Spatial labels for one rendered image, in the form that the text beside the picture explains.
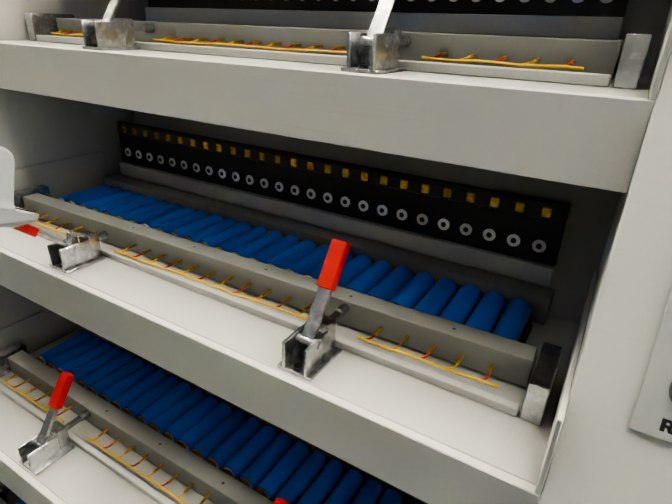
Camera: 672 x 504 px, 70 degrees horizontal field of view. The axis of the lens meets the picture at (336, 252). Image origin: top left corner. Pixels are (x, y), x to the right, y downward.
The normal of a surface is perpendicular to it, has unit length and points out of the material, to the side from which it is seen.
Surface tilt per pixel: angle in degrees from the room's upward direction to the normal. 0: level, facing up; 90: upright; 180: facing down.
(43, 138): 90
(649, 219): 90
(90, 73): 111
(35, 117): 90
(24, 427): 21
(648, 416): 90
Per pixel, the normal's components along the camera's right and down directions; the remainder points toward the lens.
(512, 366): -0.50, 0.35
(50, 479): 0.04, -0.91
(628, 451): -0.47, 0.00
